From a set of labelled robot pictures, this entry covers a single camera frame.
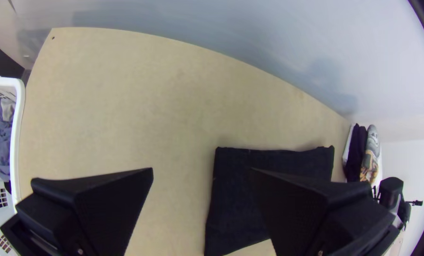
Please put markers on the pile of folded clothes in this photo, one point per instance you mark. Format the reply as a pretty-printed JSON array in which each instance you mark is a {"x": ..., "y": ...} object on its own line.
[{"x": 355, "y": 153}]

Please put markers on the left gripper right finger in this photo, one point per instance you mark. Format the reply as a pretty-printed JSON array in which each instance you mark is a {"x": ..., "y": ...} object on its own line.
[{"x": 314, "y": 217}]

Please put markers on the white laundry basket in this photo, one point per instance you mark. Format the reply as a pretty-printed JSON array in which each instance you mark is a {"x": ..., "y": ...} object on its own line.
[{"x": 18, "y": 117}]

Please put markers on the black t-shirt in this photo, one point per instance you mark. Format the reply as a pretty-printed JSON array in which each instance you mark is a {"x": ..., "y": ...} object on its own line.
[{"x": 233, "y": 185}]

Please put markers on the heap of clothes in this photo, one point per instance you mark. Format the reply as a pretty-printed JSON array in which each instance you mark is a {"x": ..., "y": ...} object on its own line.
[{"x": 4, "y": 142}]

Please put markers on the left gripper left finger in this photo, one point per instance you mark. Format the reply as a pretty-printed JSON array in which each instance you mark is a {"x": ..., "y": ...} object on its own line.
[{"x": 91, "y": 209}]

